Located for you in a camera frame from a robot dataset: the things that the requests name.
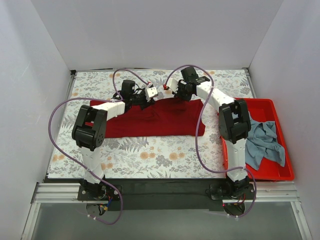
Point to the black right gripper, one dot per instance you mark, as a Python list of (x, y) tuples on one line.
[(182, 92)]

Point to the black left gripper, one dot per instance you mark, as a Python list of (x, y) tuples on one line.
[(144, 100)]

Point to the red t-shirt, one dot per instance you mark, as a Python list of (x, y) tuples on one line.
[(166, 117)]

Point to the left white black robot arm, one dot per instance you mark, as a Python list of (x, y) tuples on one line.
[(89, 130)]

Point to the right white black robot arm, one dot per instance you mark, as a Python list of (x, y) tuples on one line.
[(234, 123)]

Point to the floral patterned table mat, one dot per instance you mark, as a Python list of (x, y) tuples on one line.
[(136, 157)]

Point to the red plastic bin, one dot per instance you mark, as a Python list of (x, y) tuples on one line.
[(263, 110)]

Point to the grey-blue t-shirt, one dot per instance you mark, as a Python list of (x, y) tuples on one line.
[(262, 142)]

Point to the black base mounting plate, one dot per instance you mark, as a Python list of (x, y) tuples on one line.
[(169, 194)]

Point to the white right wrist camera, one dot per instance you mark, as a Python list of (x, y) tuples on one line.
[(172, 84)]

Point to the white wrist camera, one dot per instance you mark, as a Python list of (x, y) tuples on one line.
[(150, 92), (172, 84)]

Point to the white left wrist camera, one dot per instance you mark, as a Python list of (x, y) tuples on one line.
[(150, 92)]

